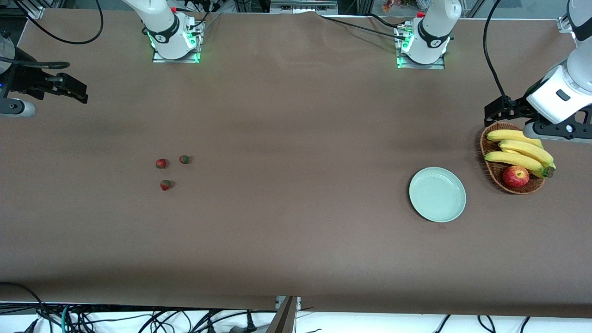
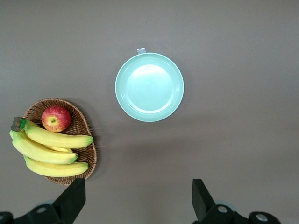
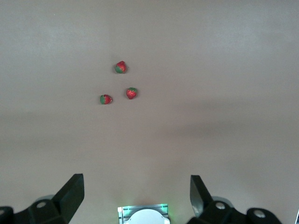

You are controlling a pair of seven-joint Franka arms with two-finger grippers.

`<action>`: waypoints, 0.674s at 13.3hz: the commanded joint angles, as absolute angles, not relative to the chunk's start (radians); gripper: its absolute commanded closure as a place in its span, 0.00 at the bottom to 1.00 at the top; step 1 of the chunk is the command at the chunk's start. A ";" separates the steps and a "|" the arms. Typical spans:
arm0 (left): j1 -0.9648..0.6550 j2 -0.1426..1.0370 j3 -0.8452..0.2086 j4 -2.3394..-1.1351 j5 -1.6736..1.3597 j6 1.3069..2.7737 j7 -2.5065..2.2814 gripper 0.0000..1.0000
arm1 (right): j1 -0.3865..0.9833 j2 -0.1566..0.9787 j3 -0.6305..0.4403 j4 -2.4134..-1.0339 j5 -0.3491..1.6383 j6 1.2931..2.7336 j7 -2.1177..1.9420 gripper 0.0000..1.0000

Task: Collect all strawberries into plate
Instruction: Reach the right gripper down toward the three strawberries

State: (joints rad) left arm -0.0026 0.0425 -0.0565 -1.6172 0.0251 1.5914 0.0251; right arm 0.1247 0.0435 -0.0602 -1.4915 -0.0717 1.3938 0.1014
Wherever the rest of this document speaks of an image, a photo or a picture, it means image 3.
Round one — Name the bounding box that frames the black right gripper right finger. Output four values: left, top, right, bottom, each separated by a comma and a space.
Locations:
186, 175, 248, 224

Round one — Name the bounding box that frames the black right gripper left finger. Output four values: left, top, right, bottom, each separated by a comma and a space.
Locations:
14, 173, 85, 224

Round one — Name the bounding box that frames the red green toy strawberry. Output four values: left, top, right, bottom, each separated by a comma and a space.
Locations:
126, 87, 138, 100
114, 61, 128, 74
100, 94, 113, 105

